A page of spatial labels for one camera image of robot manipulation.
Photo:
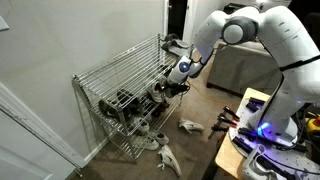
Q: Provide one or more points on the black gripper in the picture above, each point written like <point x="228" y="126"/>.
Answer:
<point x="178" y="90"/>

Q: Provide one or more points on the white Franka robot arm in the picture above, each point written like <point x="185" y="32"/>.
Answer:
<point x="293" y="40"/>

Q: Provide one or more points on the dark brown shoe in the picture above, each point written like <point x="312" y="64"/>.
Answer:
<point x="163" y="105"/>

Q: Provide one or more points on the dark grey slip-on shoe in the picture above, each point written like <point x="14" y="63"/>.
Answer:
<point x="165" y="71"/>

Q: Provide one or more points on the black shoe white stripes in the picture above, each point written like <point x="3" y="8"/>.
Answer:
<point x="154" y="111"/>

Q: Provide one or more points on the black sneaker white swoosh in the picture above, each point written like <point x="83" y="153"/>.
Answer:
<point x="131" y="101"/>
<point x="110" y="111"/>

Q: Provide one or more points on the small white shoe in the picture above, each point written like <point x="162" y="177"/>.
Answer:
<point x="142" y="126"/>

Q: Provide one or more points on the white Nike sneaker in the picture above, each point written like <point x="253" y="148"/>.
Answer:
<point x="170" y="160"/>
<point x="191" y="126"/>

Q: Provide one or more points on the black grey slide sandal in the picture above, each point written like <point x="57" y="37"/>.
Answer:
<point x="180" y="40"/>
<point x="176" y="50"/>

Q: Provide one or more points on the white knit sneaker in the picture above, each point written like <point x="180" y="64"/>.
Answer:
<point x="146" y="143"/>
<point x="161" y="137"/>

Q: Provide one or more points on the black orange bar clamp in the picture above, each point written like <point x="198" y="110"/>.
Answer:
<point x="231" y="114"/>
<point x="227" y="120"/>
<point x="220" y="128"/>

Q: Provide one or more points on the grey sofa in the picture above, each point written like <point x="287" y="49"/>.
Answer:
<point x="243" y="70"/>

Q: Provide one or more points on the short black metal block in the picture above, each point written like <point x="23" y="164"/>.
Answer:
<point x="255" y="104"/>

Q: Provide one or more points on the black aluminium extrusion bar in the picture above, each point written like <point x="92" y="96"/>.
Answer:
<point x="263" y="163"/>
<point x="247" y="133"/>

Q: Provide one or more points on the black speaker box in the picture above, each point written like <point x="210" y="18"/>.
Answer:
<point x="233" y="7"/>

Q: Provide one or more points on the white curved plastic stand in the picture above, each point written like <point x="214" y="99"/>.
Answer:
<point x="251" y="166"/>

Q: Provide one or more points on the small door stopper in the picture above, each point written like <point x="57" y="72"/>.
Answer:
<point x="78" y="172"/>

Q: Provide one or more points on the red yellow emergency stop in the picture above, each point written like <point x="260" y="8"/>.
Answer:
<point x="314" y="123"/>

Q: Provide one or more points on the white panel door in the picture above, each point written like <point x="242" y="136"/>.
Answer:
<point x="20" y="156"/>

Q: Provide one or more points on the round grey base plate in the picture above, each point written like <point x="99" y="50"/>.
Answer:
<point x="245" y="121"/>

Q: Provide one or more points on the wooden table black frame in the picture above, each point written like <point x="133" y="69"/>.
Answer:
<point x="230" y="156"/>

